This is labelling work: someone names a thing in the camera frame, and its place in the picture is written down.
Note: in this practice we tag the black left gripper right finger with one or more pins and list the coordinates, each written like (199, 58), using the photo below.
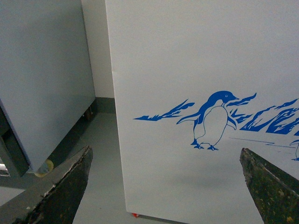
(274, 192)

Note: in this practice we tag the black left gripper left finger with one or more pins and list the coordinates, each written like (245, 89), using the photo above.
(55, 198)

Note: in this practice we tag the grey metal cabinet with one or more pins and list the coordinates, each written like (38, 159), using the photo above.
(46, 81)

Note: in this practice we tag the white blue chest freezer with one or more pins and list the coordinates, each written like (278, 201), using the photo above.
(195, 82)

